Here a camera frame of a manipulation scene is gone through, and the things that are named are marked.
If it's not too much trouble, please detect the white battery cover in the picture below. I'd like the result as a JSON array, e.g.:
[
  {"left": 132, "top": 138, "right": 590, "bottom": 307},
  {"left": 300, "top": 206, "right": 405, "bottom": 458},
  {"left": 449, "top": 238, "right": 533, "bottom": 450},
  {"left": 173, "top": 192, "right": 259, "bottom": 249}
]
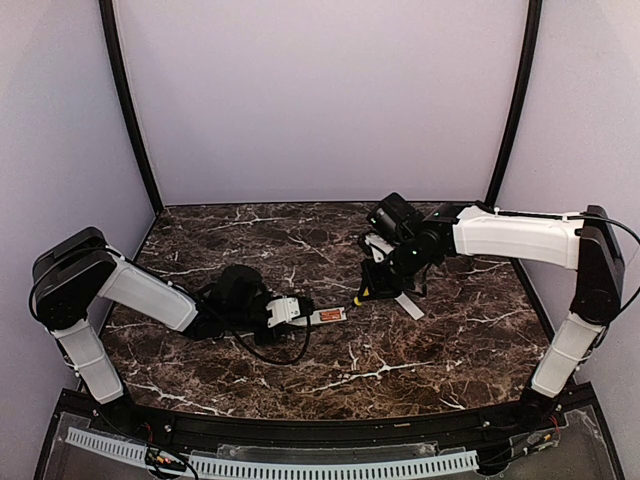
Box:
[{"left": 395, "top": 293, "right": 424, "bottom": 320}]

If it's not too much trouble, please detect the white remote control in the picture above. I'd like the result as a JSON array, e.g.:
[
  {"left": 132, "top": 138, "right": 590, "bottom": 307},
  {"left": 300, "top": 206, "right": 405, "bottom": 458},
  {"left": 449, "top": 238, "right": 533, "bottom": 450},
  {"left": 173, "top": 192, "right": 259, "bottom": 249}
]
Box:
[{"left": 289, "top": 307, "right": 347, "bottom": 327}]

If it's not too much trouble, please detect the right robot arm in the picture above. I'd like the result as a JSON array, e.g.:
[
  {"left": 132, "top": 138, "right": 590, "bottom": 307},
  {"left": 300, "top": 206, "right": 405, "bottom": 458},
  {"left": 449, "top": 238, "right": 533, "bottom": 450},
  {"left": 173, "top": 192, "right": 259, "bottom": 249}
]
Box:
[{"left": 354, "top": 193, "right": 625, "bottom": 398}]

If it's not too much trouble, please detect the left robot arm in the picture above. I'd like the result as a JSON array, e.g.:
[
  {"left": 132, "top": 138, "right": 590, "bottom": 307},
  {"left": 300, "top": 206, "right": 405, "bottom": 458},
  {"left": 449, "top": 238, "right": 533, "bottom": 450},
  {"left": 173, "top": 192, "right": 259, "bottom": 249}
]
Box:
[{"left": 29, "top": 227, "right": 347, "bottom": 405}]

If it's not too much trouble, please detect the orange battery upper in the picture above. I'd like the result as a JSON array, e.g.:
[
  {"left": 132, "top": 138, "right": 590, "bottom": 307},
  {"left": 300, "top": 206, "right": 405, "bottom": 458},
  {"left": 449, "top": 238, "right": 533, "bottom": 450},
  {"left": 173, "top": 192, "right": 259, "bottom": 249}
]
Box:
[{"left": 320, "top": 310, "right": 342, "bottom": 317}]

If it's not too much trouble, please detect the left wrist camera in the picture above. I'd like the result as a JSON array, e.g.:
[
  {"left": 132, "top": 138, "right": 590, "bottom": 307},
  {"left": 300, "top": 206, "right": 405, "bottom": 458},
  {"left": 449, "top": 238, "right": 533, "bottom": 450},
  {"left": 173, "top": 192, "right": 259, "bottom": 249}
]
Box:
[{"left": 266, "top": 297, "right": 301, "bottom": 328}]

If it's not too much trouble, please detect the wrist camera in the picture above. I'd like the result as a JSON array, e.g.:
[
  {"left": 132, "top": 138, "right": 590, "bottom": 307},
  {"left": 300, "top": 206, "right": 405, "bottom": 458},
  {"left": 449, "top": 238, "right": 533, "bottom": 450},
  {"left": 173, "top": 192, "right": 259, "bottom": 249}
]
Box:
[
  {"left": 266, "top": 297, "right": 301, "bottom": 328},
  {"left": 358, "top": 232, "right": 395, "bottom": 263}
]

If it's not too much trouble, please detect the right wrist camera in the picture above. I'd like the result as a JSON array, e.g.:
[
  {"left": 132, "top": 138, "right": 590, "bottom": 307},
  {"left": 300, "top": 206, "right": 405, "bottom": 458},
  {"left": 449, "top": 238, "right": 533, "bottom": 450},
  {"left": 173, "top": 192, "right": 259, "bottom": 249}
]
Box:
[{"left": 358, "top": 232, "right": 395, "bottom": 263}]

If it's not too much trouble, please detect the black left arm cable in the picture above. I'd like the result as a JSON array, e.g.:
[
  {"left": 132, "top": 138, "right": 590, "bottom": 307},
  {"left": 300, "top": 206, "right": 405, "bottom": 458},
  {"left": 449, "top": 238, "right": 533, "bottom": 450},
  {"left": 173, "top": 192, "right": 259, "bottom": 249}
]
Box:
[{"left": 219, "top": 324, "right": 311, "bottom": 365}]

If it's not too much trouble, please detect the white cable duct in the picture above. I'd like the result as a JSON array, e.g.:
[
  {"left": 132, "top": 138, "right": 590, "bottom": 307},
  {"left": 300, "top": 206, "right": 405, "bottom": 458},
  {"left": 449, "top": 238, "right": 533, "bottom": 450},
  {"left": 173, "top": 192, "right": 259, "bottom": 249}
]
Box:
[{"left": 65, "top": 427, "right": 479, "bottom": 479}]

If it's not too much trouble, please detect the black front rail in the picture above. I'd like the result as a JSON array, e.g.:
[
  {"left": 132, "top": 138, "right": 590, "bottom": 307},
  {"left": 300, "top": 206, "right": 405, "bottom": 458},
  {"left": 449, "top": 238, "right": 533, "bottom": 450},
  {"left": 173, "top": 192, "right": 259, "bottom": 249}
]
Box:
[{"left": 59, "top": 389, "right": 596, "bottom": 456}]

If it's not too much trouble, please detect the black frame post right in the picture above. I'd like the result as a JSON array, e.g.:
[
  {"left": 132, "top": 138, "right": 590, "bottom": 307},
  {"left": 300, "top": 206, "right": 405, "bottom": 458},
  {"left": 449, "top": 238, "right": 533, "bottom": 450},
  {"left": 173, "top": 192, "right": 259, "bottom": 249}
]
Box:
[{"left": 485, "top": 0, "right": 543, "bottom": 207}]

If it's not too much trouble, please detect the black frame post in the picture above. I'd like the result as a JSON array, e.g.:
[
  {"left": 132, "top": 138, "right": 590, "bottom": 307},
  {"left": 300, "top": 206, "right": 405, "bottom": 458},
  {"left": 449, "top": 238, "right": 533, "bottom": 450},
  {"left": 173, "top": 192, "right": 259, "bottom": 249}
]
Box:
[
  {"left": 485, "top": 0, "right": 543, "bottom": 207},
  {"left": 98, "top": 0, "right": 164, "bottom": 216}
]

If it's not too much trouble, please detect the black frame post left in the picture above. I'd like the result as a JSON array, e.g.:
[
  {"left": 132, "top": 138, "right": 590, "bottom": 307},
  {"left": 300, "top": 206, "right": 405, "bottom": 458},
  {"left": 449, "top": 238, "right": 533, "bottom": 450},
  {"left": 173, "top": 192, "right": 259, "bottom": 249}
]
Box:
[{"left": 98, "top": 0, "right": 164, "bottom": 216}]

